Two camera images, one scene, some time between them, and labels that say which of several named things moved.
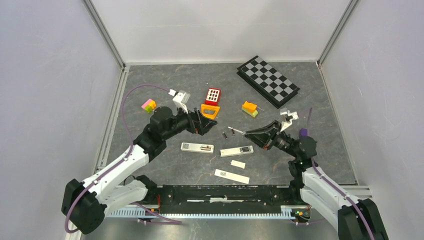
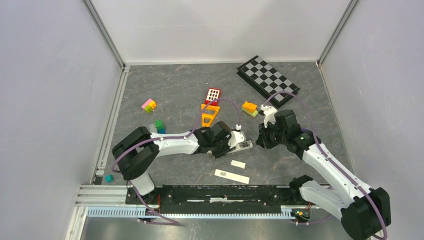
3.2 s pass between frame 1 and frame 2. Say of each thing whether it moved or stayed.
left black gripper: moved
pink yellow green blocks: stayed
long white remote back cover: stayed
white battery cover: stayed
